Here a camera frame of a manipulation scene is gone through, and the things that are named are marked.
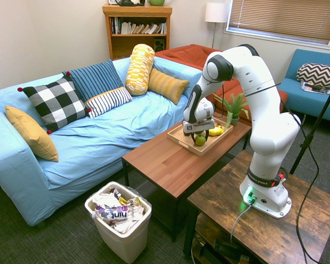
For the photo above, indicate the yellow patterned bolster pillow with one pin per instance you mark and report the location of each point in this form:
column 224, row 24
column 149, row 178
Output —
column 138, row 68

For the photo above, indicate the white shade floor lamp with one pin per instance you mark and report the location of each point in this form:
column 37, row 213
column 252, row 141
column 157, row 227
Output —
column 216, row 12

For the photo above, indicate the bin with clear plastic bag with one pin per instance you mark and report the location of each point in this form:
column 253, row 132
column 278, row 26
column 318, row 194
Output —
column 143, row 202

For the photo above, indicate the black white checked pillow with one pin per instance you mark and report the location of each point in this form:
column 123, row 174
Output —
column 55, row 101

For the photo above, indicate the reddish wooden coffee table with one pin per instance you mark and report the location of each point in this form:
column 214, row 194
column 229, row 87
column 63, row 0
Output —
column 167, row 167

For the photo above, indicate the beige plastic trash bin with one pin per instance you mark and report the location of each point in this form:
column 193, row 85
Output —
column 126, row 244

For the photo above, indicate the black white chevron pillow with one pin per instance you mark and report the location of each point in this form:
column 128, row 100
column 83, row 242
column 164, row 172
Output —
column 316, row 74

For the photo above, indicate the blue striped pillow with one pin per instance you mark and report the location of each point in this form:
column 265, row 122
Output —
column 96, row 77

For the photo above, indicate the row of books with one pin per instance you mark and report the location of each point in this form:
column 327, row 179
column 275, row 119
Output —
column 137, row 28

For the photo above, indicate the orange beanbag chair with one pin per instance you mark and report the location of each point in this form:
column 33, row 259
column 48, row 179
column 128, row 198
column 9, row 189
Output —
column 187, row 55

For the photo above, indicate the black power adapter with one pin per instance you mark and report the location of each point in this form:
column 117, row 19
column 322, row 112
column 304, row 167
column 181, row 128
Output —
column 225, row 247

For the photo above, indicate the teal blue couch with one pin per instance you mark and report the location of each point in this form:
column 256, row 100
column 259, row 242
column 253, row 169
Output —
column 299, row 93

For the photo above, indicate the wooden window blinds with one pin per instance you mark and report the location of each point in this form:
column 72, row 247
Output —
column 283, row 16

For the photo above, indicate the yellow banana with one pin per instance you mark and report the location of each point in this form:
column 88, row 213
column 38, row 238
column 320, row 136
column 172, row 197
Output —
column 215, row 132

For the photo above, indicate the magazine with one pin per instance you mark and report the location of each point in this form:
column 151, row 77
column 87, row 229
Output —
column 310, row 88

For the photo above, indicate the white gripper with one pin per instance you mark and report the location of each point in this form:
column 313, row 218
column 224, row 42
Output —
column 199, row 126

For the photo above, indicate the plain mustard yellow pillow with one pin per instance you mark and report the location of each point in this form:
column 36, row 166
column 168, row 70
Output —
column 33, row 134

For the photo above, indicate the white navy striped pillow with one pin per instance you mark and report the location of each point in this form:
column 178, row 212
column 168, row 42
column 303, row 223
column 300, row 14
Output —
column 110, row 100

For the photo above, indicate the green apple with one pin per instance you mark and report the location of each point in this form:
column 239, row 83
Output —
column 200, row 140

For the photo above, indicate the small potted green fern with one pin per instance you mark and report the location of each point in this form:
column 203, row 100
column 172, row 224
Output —
column 234, row 105

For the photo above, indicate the white purple hint packaging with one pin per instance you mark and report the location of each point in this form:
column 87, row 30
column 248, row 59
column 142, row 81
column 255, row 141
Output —
column 118, row 214

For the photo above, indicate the light blue sofa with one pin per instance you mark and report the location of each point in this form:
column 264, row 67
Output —
column 112, row 129

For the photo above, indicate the rustic dark wood table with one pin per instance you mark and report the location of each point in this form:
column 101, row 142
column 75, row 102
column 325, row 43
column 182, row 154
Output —
column 264, row 233

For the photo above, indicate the small black speaker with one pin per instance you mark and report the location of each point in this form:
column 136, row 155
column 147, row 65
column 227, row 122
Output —
column 159, row 44

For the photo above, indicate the wooden bookshelf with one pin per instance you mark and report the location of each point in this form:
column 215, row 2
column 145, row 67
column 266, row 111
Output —
column 137, row 11

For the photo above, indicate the light wooden serving tray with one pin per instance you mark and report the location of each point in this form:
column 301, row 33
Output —
column 199, row 151

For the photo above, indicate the green round vase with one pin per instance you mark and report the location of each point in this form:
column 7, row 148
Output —
column 156, row 2

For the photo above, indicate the mustard striped rectangular pillow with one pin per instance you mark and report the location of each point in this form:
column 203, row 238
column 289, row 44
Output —
column 167, row 83

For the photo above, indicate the black desk telephone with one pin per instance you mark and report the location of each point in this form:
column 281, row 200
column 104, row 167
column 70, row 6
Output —
column 127, row 2

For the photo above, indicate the black camera stand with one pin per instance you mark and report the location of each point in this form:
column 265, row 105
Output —
column 313, row 132

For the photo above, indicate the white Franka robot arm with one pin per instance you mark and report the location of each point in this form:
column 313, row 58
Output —
column 264, row 110

